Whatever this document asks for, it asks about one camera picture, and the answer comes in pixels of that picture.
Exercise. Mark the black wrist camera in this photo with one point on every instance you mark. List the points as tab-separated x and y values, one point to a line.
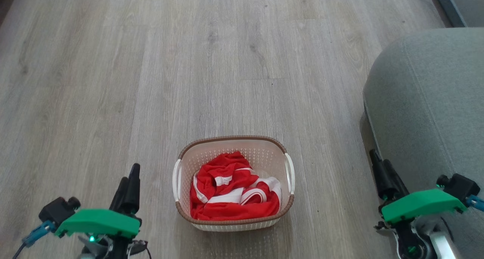
459	187
56	210

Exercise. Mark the beige plastic laundry basket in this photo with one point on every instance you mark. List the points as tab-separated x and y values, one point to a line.
261	153

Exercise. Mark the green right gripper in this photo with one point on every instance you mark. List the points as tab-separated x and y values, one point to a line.
421	205

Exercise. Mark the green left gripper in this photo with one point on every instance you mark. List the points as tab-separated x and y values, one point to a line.
98	222

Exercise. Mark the red and white garment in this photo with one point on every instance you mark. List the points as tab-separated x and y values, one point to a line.
227	198

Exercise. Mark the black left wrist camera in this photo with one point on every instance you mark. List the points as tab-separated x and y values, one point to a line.
56	210

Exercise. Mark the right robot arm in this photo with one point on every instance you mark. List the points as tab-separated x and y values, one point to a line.
423	240

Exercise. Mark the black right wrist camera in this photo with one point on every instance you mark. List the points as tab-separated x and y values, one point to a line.
459	187

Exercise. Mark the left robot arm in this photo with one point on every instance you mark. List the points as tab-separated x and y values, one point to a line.
107	251

